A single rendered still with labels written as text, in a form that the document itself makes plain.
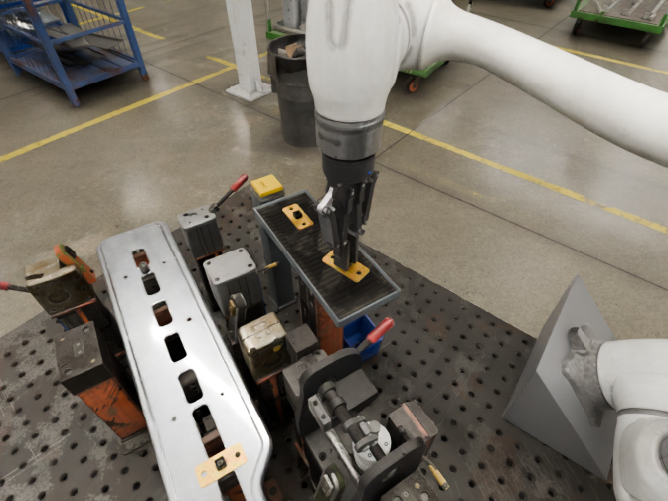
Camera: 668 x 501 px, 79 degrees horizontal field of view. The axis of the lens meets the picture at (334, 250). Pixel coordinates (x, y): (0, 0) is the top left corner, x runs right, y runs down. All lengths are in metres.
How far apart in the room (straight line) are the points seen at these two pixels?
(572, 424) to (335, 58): 0.93
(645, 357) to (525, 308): 1.37
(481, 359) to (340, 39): 1.02
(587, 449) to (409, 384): 0.43
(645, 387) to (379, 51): 0.85
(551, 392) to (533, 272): 1.60
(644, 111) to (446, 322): 0.94
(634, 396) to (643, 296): 1.76
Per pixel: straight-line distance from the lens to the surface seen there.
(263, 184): 1.03
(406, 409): 0.76
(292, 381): 0.77
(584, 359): 1.14
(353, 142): 0.53
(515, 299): 2.43
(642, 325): 2.65
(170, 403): 0.89
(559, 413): 1.11
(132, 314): 1.04
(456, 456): 1.15
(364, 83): 0.49
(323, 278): 0.79
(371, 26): 0.47
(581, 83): 0.54
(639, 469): 0.97
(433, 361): 1.25
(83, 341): 1.01
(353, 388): 0.67
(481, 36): 0.62
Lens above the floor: 1.76
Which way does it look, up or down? 45 degrees down
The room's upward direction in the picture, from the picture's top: straight up
